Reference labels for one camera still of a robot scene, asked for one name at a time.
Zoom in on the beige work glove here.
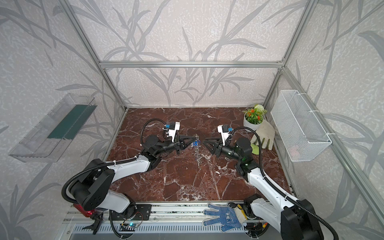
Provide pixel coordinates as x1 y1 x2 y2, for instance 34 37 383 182
256 120 275 150

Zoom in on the white wire mesh basket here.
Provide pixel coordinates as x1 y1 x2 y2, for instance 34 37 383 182
271 90 332 162

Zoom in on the steel key ring disc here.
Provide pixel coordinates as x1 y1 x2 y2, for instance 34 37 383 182
193 134 202 166

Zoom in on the white potted flower plant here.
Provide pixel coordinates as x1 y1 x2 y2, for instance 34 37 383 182
243 105 267 131

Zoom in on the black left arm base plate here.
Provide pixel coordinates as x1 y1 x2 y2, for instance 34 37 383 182
121 204 152 221

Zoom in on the green garden trowel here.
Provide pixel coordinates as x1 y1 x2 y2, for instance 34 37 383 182
251 144 260 155

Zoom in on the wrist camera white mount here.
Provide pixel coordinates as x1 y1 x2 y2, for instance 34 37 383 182
218 125 234 146
163 122 181 143

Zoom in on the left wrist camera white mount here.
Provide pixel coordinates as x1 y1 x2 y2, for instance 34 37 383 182
163 122 181 143

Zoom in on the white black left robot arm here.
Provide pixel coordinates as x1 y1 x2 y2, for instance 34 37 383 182
61 121 197 214

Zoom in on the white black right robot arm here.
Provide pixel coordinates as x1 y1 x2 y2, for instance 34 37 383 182
203 125 339 240

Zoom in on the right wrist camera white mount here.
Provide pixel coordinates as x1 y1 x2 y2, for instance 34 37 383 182
218 125 234 146

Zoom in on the clear plastic wall tray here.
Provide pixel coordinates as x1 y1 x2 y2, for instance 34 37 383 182
9 94 98 163

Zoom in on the blue dotted work glove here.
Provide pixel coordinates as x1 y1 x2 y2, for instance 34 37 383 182
202 203 246 233

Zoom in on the green circuit board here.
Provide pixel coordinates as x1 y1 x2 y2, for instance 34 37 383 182
119 222 142 232

